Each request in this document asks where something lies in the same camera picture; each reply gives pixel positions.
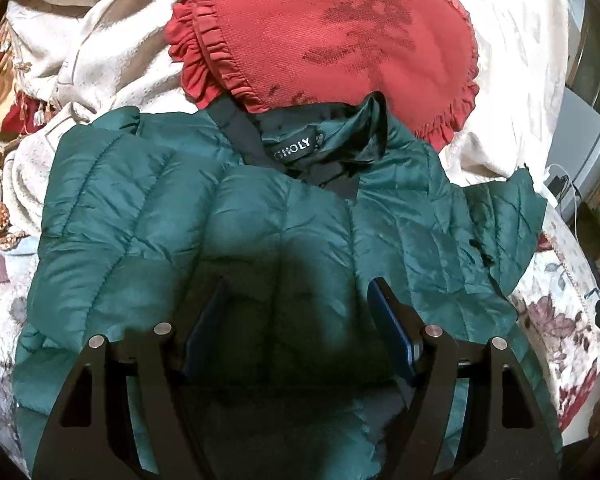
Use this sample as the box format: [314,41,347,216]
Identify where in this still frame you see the dark cabinet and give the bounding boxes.
[565,0,600,108]

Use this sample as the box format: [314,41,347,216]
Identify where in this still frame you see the light blue cloth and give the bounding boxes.
[0,180,43,261]

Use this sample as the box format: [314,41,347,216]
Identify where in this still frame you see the green puffer jacket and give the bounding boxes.
[12,92,563,480]

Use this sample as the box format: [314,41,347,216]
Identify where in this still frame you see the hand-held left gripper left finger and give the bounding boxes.
[32,279,230,480]

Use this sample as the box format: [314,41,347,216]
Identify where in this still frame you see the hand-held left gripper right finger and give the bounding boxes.
[367,276,564,480]

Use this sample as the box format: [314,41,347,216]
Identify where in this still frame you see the white appliance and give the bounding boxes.
[545,85,600,211]

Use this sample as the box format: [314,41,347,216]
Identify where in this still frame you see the black charger with white cable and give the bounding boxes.
[544,162,583,223]

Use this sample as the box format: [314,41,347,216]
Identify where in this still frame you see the red gold patterned cloth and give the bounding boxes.
[0,35,46,171]

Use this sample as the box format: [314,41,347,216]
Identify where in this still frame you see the red ruffled heart pillow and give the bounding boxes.
[164,0,481,150]

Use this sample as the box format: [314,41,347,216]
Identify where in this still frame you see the white floral blanket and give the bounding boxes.
[0,217,600,471]

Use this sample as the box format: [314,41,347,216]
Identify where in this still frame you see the cream textured bedspread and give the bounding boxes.
[0,0,588,271]

